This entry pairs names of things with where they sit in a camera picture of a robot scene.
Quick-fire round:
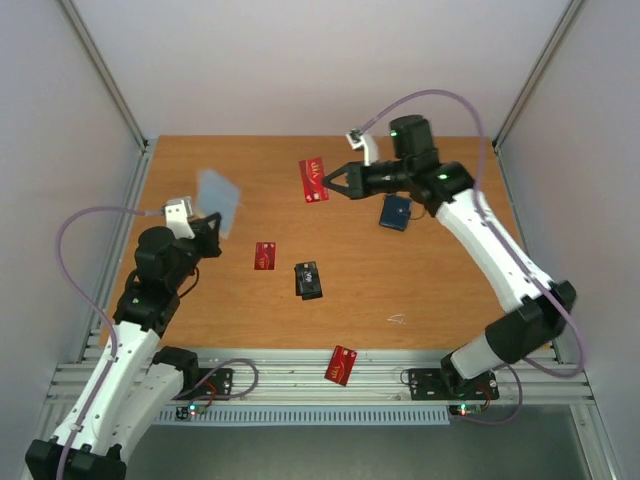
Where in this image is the right aluminium frame post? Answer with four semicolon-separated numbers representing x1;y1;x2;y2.
492;0;587;153

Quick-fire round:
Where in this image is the aluminium rail base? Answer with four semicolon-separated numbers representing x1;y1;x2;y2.
49;347;596;406

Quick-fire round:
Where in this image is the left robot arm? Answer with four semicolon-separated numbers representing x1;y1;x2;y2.
25;205;222;479

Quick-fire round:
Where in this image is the left aluminium frame post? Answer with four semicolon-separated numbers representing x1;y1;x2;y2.
56;0;149;152

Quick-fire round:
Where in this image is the red logo card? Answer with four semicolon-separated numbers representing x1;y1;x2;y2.
254;242;276;271

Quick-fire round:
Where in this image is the right circuit board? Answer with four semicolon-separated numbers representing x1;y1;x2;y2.
449;403;485;417

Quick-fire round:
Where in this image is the beige card holder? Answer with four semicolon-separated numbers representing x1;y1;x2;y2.
195;169;241;238

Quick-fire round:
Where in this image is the circuit board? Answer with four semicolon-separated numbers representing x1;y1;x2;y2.
449;403;485;417
175;404;208;421

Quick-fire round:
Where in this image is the left circuit board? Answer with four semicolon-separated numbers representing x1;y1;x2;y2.
175;404;208;421

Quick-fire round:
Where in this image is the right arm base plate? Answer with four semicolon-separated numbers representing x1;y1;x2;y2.
406;368;500;402

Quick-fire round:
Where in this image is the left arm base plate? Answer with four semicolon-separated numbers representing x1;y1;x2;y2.
175;367;234;401

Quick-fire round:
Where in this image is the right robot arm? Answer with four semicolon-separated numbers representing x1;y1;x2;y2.
322;115;576;397

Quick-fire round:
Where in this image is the aluminium frame post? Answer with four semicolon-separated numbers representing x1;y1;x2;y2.
56;0;149;152
492;0;587;153

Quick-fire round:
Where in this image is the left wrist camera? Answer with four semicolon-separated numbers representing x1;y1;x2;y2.
164;196;195;239

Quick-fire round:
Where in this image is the grey slotted cable duct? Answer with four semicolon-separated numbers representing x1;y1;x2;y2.
153;404;450;428

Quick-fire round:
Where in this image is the red VIP card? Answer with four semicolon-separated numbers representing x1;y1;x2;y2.
298;157;329;203
324;345;357;386

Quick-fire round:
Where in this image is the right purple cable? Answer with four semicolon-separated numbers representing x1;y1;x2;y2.
357;89;586;426

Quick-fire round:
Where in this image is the black VIP card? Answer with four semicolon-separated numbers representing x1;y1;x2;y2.
302;261;321;293

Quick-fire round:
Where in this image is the dark blue wallet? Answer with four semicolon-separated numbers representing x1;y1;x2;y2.
378;194;412;232

